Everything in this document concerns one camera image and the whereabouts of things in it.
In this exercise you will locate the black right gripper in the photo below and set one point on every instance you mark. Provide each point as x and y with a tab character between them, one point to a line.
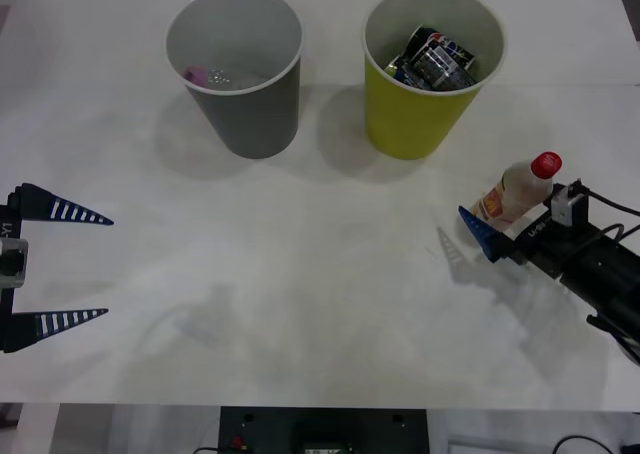
542	246

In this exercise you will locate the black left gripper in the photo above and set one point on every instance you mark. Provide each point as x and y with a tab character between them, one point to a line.
6	226

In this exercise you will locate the red-capped clear plastic bottle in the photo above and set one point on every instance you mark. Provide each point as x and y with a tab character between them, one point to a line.
520	189

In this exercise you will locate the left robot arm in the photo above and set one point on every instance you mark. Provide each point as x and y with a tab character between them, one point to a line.
12	261

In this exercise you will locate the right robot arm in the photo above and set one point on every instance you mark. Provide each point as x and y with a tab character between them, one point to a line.
610	274

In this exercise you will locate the yellow-green plastic bin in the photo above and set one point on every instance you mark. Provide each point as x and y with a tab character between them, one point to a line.
410	124

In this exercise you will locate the dark crushed can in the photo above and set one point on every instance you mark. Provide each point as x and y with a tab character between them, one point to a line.
397	69

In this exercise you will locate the black can with round emblem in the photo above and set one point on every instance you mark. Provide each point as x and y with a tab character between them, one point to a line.
440	38

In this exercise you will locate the pink-capped clear plastic bottle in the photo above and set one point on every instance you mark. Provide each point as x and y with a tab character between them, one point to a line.
195	75

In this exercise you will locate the grey plastic bin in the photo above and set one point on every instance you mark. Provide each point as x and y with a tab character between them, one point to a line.
250	119

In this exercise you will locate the black robot torso base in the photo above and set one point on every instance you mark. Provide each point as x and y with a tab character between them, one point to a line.
280	429

